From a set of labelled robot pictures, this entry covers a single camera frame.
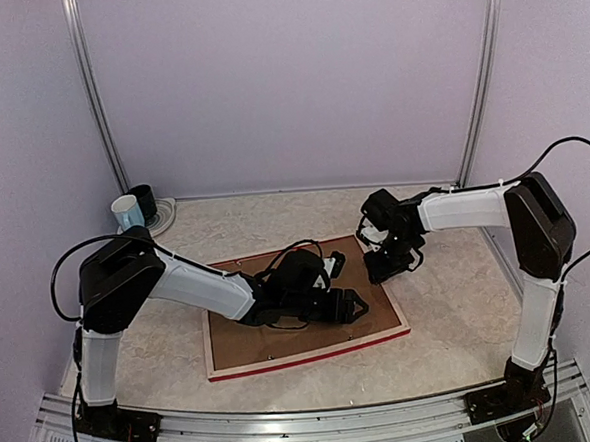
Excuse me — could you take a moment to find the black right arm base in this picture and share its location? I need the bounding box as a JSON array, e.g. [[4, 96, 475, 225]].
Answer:
[[464, 359, 551, 425]]

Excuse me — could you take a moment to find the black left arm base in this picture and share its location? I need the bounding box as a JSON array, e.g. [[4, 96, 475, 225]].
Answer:
[[76, 408, 162, 442]]

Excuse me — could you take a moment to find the white round plate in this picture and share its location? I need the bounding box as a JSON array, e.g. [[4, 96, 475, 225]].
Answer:
[[146, 197, 177, 238]]

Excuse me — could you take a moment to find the brown cardboard backing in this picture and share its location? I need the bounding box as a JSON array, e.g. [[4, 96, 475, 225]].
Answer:
[[202, 235, 410, 382]]

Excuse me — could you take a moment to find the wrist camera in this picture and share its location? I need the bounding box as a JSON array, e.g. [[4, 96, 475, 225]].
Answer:
[[356, 223, 388, 251], [322, 251, 346, 281]]

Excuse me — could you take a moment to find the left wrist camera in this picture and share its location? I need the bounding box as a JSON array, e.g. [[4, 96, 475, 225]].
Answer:
[[322, 251, 346, 281]]

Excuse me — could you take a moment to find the red wooden picture frame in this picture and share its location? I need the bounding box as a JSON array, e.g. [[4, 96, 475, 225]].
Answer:
[[197, 230, 415, 385]]

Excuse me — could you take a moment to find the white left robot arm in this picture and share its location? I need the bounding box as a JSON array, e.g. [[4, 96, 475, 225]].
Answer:
[[58, 225, 369, 438]]

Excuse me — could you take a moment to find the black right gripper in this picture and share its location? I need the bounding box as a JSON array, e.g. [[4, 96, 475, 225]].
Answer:
[[363, 230, 422, 284]]

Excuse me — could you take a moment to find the aluminium corner post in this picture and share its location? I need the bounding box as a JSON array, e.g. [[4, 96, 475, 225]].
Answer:
[[61, 0, 130, 193], [456, 0, 501, 188]]

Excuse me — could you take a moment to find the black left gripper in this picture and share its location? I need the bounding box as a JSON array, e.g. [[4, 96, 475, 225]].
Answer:
[[283, 287, 369, 329]]

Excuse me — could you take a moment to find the right aluminium corner post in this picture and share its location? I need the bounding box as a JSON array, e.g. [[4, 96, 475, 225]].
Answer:
[[456, 0, 501, 188]]

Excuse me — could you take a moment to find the light blue mug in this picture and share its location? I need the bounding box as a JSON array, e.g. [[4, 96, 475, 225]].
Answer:
[[110, 194, 145, 232]]

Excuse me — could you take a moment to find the aluminium front rail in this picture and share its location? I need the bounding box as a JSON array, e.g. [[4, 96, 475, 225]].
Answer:
[[29, 360, 590, 442]]

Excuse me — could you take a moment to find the left aluminium corner post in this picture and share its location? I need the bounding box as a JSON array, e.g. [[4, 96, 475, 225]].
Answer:
[[61, 0, 130, 193]]

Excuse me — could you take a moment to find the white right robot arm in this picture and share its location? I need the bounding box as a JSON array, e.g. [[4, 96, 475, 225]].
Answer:
[[357, 166, 590, 412]]

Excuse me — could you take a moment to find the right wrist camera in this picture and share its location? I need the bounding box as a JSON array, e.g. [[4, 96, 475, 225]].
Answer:
[[356, 223, 388, 251]]

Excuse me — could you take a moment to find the dark green mug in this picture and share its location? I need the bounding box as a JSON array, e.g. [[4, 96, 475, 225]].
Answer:
[[127, 184, 158, 225]]

